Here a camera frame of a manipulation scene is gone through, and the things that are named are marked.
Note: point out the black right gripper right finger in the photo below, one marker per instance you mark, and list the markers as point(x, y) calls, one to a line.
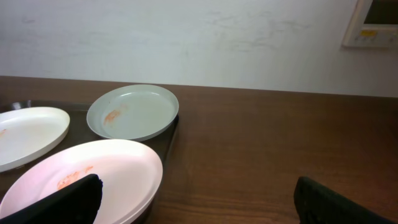
point(316, 203)

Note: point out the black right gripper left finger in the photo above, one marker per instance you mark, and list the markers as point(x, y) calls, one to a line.
point(79, 202)

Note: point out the white plate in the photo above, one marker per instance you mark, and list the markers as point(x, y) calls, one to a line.
point(29, 133)

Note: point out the dark brown tray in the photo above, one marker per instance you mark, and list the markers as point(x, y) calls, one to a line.
point(78, 133)

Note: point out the pink plate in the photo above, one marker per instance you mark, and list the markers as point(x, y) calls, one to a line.
point(131, 173)

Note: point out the pale green plate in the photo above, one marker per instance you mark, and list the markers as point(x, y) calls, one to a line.
point(134, 112)

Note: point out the white wall control panel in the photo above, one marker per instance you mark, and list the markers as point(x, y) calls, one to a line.
point(373, 24)

